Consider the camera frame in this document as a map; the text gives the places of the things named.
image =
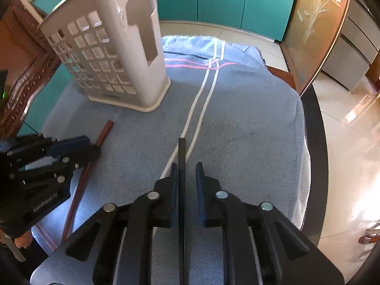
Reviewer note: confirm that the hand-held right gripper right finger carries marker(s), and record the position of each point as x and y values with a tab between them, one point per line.
200	202

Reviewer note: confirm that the reddish brown chopstick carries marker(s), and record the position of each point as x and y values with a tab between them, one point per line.
104	132

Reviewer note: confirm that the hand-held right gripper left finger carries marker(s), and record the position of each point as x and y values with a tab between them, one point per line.
175	202

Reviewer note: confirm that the white plastic utensil holder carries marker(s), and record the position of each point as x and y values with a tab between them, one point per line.
118	53

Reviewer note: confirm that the dark chopstick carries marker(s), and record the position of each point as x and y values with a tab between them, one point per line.
182	154

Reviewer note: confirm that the blue striped towel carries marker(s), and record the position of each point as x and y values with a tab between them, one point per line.
243	130

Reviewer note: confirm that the carved wooden chair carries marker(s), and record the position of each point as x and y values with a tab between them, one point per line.
26	74

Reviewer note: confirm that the wood framed glass door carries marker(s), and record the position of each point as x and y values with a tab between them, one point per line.
317	29

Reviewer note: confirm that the teal base cabinets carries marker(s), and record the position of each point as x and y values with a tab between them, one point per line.
222	3

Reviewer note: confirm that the dark round table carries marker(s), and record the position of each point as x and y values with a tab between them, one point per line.
316	160

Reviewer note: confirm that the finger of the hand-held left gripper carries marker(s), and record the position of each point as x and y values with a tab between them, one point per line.
86	156
71	144

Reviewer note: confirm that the grey refrigerator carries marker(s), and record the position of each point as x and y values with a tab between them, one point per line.
356	44

